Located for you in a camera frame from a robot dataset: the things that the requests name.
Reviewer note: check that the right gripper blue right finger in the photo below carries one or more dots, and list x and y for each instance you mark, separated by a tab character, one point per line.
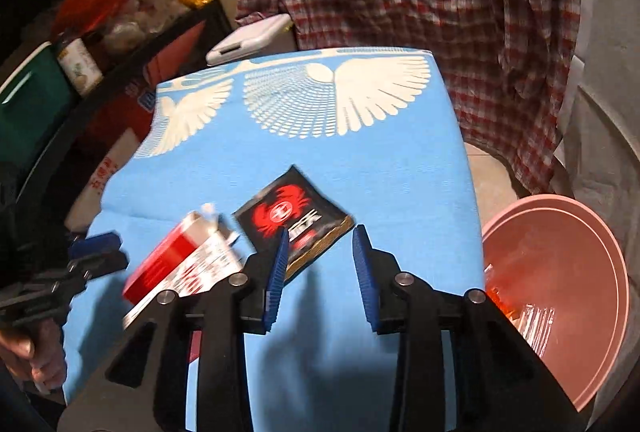
363	255

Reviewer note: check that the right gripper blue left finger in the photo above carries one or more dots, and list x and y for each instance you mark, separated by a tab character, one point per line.
276	279

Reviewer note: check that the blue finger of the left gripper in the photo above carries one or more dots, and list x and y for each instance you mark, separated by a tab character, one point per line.
98	244

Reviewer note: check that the orange snack wrapper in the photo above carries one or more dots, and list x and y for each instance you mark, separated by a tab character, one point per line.
512	311

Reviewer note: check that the pink plastic trash bin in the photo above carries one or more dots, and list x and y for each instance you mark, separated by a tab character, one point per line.
554	252

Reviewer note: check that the person's left hand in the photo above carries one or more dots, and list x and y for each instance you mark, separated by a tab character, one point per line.
37	356

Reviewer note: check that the white bag with red print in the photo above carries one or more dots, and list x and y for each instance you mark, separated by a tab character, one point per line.
88	204

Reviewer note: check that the black red sauce packet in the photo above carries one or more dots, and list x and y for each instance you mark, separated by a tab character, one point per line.
314	222

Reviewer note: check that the blue tablecloth with white wings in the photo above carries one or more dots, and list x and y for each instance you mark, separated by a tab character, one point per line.
375	132

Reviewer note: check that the red cardboard box under shelf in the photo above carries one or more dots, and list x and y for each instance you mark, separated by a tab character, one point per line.
133	104

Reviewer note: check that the teal storage box white lid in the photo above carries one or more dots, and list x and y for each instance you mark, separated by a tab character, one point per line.
32	98

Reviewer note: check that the labelled glass jar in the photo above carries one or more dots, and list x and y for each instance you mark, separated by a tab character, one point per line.
79	65

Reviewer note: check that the red plastic bag on shelf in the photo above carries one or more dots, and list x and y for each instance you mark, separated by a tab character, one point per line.
79	17

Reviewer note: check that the white lidded plastic bin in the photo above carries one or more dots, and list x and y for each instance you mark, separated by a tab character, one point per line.
273	35

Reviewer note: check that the clear plastic bags on shelf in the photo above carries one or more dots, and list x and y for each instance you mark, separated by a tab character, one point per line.
137	21

